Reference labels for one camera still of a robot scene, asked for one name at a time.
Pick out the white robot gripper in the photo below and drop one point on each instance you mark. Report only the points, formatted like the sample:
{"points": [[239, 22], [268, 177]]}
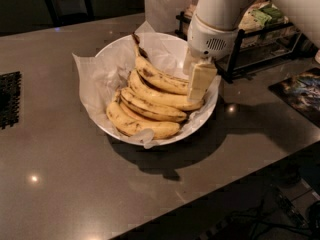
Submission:
{"points": [[209, 41]]}

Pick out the spotted yellow banana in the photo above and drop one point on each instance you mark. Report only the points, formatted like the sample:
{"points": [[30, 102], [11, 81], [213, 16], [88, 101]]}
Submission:
{"points": [[155, 76]]}

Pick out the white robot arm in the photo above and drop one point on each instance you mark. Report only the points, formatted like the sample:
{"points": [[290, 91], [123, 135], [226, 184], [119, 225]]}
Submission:
{"points": [[226, 15]]}

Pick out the white bowl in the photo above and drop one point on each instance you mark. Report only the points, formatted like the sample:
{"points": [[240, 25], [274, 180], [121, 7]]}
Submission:
{"points": [[139, 91]]}

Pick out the bottom yellow banana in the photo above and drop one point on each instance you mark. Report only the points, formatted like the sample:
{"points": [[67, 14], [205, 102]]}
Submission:
{"points": [[130, 126]]}

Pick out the white paper bowl liner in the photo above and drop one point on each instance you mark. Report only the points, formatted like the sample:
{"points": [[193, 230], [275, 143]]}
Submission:
{"points": [[101, 75]]}

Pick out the green sweetener packets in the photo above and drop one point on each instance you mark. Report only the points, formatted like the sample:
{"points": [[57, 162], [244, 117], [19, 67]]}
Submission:
{"points": [[267, 15]]}

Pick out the dark printed mouse pad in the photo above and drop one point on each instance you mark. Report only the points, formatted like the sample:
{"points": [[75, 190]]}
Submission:
{"points": [[301, 92]]}

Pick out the dark water dispenser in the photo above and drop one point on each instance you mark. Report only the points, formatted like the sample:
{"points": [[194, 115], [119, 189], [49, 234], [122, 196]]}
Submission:
{"points": [[68, 12]]}

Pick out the black woven mat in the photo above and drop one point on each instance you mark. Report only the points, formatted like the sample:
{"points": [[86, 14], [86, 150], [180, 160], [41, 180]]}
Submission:
{"points": [[10, 90]]}

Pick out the black wire condiment rack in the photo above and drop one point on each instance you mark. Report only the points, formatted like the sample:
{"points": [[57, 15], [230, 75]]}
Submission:
{"points": [[252, 50]]}

